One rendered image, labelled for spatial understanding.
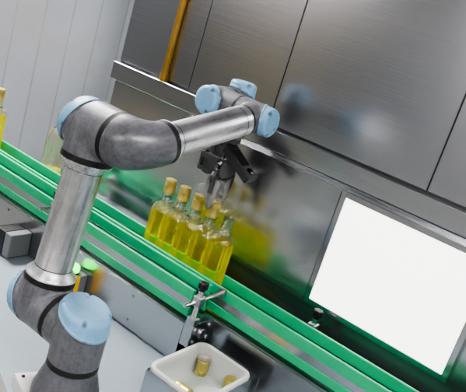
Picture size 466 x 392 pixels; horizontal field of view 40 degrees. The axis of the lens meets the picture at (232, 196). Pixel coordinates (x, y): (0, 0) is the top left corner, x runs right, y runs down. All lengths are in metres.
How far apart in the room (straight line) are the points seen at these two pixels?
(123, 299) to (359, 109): 0.85
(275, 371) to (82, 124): 0.81
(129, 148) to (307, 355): 0.73
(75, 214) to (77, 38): 3.64
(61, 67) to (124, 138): 3.72
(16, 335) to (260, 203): 0.75
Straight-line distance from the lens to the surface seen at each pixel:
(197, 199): 1.82
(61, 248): 1.43
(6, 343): 1.74
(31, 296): 1.47
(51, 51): 4.94
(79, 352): 1.41
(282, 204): 1.82
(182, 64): 2.07
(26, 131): 5.05
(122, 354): 1.78
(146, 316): 1.82
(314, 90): 1.80
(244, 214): 1.89
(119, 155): 1.29
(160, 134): 1.30
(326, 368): 1.66
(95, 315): 1.40
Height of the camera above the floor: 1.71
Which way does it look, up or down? 17 degrees down
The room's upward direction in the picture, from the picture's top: 17 degrees clockwise
